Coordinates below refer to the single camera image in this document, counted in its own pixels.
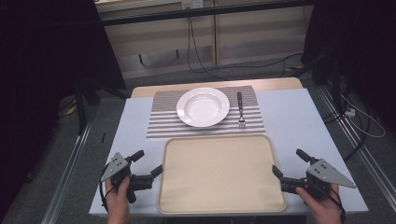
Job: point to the white deep plate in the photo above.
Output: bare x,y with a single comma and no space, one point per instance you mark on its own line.
203,107

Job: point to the grey striped placemat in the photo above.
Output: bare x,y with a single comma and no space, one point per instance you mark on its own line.
162,124

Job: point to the person's left hand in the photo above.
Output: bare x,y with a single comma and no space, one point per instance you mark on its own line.
118,205

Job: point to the white power strip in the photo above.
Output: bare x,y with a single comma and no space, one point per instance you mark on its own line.
350,112

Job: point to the black horizontal bar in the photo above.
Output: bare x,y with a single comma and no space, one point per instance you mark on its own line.
202,13

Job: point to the beige tray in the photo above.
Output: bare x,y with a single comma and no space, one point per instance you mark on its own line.
218,174

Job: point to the person's right hand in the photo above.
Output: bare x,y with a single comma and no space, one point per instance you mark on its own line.
325,211

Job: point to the light wooden cabinet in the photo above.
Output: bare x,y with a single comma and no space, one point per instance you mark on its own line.
249,37

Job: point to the aluminium floor rail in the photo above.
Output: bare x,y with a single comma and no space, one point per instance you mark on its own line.
355,140
67,174

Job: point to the white wall socket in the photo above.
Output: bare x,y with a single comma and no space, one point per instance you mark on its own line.
192,4

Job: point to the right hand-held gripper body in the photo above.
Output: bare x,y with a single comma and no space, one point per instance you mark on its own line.
327,174

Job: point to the dark curtain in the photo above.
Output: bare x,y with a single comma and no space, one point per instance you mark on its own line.
40,77
361,40

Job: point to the black metal stand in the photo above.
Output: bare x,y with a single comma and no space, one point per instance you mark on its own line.
81,109
335,81

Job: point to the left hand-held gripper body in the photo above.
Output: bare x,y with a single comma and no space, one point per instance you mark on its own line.
115,165

